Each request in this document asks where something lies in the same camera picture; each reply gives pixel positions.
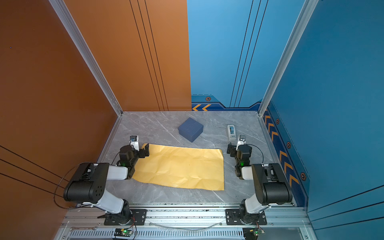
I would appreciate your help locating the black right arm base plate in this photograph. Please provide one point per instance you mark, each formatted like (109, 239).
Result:
(236, 217)

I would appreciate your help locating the right aluminium corner post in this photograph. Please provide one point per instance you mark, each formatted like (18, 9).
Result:
(295, 36)

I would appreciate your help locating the aluminium front rail frame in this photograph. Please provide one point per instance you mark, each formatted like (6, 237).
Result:
(188, 222)

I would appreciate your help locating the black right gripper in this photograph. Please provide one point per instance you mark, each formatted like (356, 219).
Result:
(232, 148)

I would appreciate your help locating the dark blue gift box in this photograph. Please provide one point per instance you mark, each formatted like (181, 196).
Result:
(190, 129)

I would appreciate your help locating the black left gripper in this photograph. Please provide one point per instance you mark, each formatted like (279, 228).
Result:
(147, 153)

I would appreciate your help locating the left green circuit board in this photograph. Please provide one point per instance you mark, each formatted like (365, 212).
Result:
(124, 234)

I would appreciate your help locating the yellow wrapping paper sheet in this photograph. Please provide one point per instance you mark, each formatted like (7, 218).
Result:
(185, 168)

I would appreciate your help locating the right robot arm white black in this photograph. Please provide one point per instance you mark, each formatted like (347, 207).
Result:
(270, 184)

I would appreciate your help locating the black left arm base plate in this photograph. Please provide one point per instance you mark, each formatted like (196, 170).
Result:
(135, 217)

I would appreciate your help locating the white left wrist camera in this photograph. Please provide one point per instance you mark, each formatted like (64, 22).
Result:
(134, 142)

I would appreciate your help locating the left aluminium corner post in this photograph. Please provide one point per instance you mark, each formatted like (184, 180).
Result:
(75, 34)

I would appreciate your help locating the white tape dispenser blue roll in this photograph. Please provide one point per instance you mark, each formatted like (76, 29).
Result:
(231, 133)

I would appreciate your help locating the aluminium corner post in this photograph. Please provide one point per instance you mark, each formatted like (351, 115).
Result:
(295, 36)
(75, 34)

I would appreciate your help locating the right green circuit board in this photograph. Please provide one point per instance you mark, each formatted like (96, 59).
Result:
(252, 234)

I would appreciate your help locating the green circuit board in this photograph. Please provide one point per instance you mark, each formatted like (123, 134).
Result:
(124, 234)
(252, 234)

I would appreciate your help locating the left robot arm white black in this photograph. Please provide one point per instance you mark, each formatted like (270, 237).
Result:
(88, 187)

